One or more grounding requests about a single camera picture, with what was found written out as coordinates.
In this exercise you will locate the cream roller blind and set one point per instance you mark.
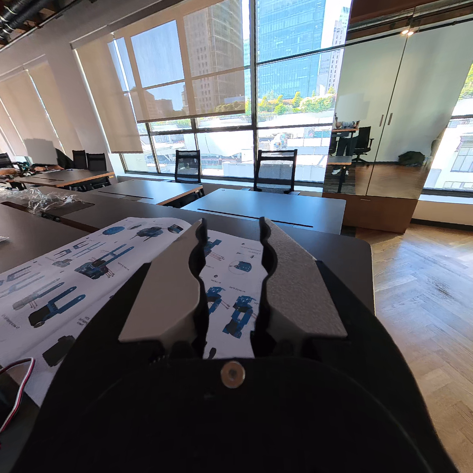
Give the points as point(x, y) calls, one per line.
point(44, 107)
point(13, 111)

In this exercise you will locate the clear plastic wrapping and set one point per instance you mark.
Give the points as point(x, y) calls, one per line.
point(40, 199)

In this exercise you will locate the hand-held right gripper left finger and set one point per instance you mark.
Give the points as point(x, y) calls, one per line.
point(166, 295)

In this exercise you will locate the printed instruction booklet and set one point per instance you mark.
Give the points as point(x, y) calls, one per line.
point(159, 244)

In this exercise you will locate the wood edged desk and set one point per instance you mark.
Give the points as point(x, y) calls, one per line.
point(66, 175)

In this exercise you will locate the black ceiling pipes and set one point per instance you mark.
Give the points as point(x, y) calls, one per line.
point(22, 14)

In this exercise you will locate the white roller blind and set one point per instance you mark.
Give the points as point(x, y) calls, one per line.
point(103, 92)

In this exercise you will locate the large office window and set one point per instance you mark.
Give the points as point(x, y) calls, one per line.
point(454, 147)
point(288, 37)

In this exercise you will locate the black mesh office chair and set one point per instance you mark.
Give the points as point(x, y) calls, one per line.
point(275, 170)
point(187, 166)

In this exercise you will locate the translucent roller blind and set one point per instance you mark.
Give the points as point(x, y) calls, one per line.
point(184, 55)

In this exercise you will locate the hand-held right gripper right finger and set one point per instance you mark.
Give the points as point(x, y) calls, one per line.
point(299, 295)

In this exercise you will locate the grey slotted desk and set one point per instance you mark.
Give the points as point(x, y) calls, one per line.
point(147, 188)
point(266, 207)

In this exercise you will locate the mirrored cabinet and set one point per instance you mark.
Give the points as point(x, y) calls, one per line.
point(388, 74)

